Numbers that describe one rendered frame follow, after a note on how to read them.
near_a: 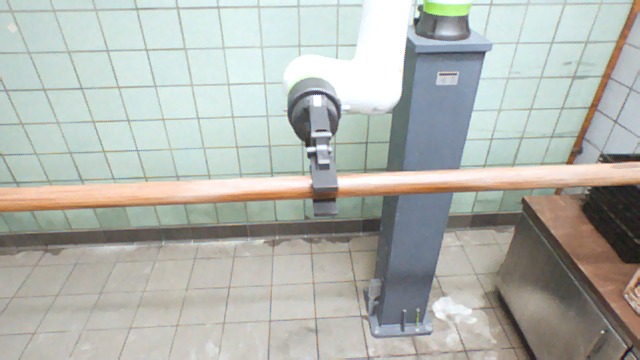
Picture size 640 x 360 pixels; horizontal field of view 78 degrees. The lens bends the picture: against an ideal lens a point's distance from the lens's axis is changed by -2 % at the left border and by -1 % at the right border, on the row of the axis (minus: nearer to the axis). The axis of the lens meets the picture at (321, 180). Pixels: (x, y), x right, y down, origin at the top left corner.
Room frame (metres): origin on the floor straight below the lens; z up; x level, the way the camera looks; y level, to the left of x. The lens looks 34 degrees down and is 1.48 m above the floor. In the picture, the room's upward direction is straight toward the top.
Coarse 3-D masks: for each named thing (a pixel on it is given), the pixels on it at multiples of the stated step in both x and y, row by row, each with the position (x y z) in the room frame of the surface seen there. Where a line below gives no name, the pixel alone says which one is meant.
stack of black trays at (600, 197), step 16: (608, 160) 1.09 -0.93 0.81; (624, 160) 1.11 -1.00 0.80; (592, 192) 1.11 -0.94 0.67; (608, 192) 1.04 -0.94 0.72; (624, 192) 0.98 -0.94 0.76; (592, 208) 1.08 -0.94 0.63; (608, 208) 1.02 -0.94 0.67; (624, 208) 0.96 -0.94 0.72; (608, 224) 0.99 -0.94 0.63; (624, 224) 0.94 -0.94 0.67; (608, 240) 0.96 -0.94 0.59; (624, 240) 0.91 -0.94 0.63; (624, 256) 0.87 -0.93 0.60
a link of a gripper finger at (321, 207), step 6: (318, 204) 0.40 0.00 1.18; (324, 204) 0.40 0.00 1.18; (330, 204) 0.40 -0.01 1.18; (336, 204) 0.40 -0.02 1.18; (318, 210) 0.38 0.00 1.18; (324, 210) 0.38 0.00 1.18; (330, 210) 0.38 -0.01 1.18; (336, 210) 0.38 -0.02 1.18; (318, 216) 0.38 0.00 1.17; (324, 216) 0.38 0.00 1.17; (330, 216) 0.38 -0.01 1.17
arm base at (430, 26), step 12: (420, 12) 1.22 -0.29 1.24; (420, 24) 1.12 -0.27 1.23; (432, 24) 1.09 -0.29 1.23; (444, 24) 1.07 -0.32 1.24; (456, 24) 1.07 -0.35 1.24; (468, 24) 1.10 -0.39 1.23; (420, 36) 1.10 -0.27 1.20; (432, 36) 1.07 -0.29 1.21; (444, 36) 1.06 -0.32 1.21; (456, 36) 1.06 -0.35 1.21; (468, 36) 1.09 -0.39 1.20
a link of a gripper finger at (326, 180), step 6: (330, 156) 0.45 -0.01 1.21; (312, 162) 0.43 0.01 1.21; (330, 162) 0.43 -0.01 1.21; (312, 168) 0.42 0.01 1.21; (330, 168) 0.42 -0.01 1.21; (312, 174) 0.41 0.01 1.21; (318, 174) 0.41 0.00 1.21; (324, 174) 0.41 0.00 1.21; (330, 174) 0.41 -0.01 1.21; (336, 174) 0.41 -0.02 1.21; (312, 180) 0.40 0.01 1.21; (318, 180) 0.39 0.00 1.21; (324, 180) 0.39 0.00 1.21; (330, 180) 0.39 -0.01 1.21; (336, 180) 0.39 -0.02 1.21; (318, 186) 0.38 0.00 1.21; (324, 186) 0.38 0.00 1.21; (330, 186) 0.38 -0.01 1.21; (336, 186) 0.38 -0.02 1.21
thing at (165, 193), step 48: (0, 192) 0.38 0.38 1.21; (48, 192) 0.38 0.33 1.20; (96, 192) 0.38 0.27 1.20; (144, 192) 0.39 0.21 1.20; (192, 192) 0.39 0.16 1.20; (240, 192) 0.39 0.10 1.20; (288, 192) 0.39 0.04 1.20; (336, 192) 0.40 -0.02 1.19; (384, 192) 0.40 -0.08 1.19; (432, 192) 0.41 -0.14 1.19
